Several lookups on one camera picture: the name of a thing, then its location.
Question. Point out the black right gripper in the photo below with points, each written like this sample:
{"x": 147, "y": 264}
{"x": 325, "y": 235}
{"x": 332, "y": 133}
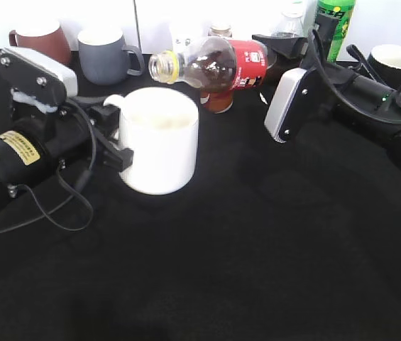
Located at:
{"x": 313, "y": 100}

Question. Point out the black ceramic mug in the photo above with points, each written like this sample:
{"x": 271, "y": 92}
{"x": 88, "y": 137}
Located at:
{"x": 386, "y": 61}

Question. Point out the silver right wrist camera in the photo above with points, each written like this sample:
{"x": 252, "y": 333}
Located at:
{"x": 281, "y": 101}

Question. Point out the clear water bottle green label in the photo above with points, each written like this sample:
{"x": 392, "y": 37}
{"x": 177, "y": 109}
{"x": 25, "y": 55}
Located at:
{"x": 289, "y": 26}

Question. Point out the brown Nescafe coffee bottle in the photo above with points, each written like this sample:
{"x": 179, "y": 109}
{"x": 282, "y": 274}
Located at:
{"x": 218, "y": 102}

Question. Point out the small blueberry milk carton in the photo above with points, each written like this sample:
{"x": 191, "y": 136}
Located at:
{"x": 180, "y": 43}

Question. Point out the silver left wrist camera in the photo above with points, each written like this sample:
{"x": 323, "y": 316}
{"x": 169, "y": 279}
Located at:
{"x": 36, "y": 79}

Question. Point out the white ceramic mug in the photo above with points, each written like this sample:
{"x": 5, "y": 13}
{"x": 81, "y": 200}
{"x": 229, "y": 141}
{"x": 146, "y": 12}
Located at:
{"x": 161, "y": 127}

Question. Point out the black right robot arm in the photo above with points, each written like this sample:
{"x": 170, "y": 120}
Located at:
{"x": 374, "y": 108}

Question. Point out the grey ceramic mug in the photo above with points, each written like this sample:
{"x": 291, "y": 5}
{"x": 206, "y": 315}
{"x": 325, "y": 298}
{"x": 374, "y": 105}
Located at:
{"x": 106, "y": 58}

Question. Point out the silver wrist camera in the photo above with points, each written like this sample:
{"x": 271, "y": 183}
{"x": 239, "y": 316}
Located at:
{"x": 281, "y": 101}
{"x": 36, "y": 79}

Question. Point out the green Sprite bottle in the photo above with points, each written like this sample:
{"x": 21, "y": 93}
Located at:
{"x": 340, "y": 10}

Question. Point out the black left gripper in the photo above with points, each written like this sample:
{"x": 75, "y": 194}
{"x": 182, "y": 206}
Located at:
{"x": 64, "y": 134}

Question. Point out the cola bottle red label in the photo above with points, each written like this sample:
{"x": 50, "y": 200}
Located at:
{"x": 214, "y": 64}

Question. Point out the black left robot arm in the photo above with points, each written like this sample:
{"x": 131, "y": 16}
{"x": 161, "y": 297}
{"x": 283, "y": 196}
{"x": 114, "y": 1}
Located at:
{"x": 72, "y": 176}

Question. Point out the brown ceramic mug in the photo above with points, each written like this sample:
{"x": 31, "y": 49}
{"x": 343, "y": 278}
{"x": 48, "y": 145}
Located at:
{"x": 45, "y": 36}

